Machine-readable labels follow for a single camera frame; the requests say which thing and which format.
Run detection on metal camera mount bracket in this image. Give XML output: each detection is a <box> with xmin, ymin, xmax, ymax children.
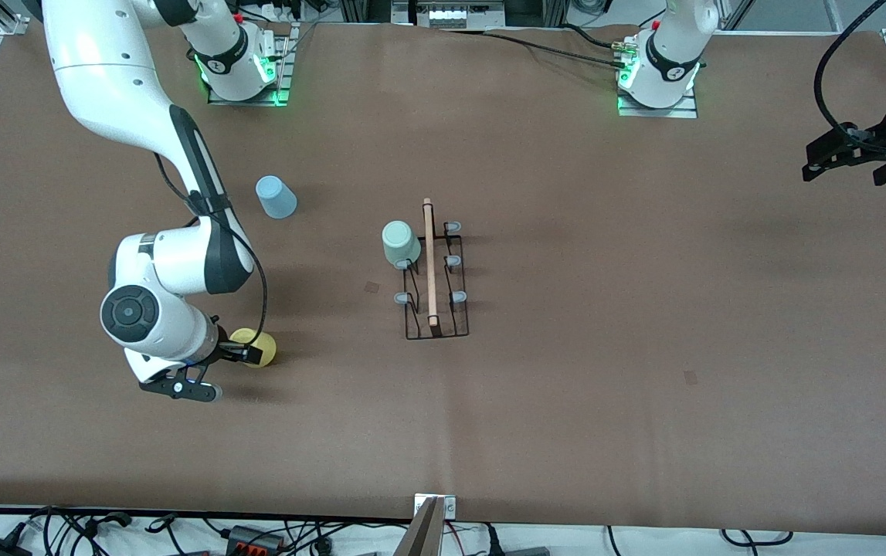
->
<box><xmin>394</xmin><ymin>494</ymin><xmax>457</xmax><ymax>556</ymax></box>

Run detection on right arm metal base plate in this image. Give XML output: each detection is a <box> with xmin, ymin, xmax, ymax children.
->
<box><xmin>206</xmin><ymin>23</ymin><xmax>301</xmax><ymax>107</ymax></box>

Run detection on black looped floor cable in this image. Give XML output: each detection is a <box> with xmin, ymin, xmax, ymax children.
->
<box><xmin>721</xmin><ymin>529</ymin><xmax>793</xmax><ymax>547</ymax></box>

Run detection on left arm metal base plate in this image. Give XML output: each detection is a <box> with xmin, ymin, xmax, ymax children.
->
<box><xmin>617</xmin><ymin>86</ymin><xmax>699</xmax><ymax>119</ymax></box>

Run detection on black orange connector block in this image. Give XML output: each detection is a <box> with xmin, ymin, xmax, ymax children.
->
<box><xmin>225</xmin><ymin>525</ymin><xmax>286</xmax><ymax>554</ymax></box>

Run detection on brown table mat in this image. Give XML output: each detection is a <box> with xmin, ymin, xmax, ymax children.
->
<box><xmin>0</xmin><ymin>17</ymin><xmax>886</xmax><ymax>537</ymax></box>

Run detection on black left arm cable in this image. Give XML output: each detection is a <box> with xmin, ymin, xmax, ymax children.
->
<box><xmin>813</xmin><ymin>0</ymin><xmax>886</xmax><ymax>152</ymax></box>

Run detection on silver device with white slots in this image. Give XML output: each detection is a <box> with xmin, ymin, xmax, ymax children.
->
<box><xmin>409</xmin><ymin>0</ymin><xmax>507</xmax><ymax>30</ymax></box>

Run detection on yellow plastic cup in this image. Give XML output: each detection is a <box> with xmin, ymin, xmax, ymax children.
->
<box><xmin>229</xmin><ymin>328</ymin><xmax>277</xmax><ymax>369</ymax></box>

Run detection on pale green plastic cup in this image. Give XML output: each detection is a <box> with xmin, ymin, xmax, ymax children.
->
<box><xmin>382</xmin><ymin>221</ymin><xmax>423</xmax><ymax>270</ymax></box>

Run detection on black plug with cable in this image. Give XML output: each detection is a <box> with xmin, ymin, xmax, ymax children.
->
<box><xmin>483</xmin><ymin>524</ymin><xmax>552</xmax><ymax>556</ymax></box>

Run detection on black wire cup holder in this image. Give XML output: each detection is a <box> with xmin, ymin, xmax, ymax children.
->
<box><xmin>393</xmin><ymin>198</ymin><xmax>470</xmax><ymax>341</ymax></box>

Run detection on light blue plastic cup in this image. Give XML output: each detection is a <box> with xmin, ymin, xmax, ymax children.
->
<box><xmin>256</xmin><ymin>176</ymin><xmax>297</xmax><ymax>220</ymax></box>

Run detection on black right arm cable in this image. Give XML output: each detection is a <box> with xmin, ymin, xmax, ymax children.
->
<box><xmin>152</xmin><ymin>151</ymin><xmax>268</xmax><ymax>350</ymax></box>

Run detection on black cable to arm base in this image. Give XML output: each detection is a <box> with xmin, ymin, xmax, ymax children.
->
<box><xmin>443</xmin><ymin>25</ymin><xmax>644</xmax><ymax>72</ymax></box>

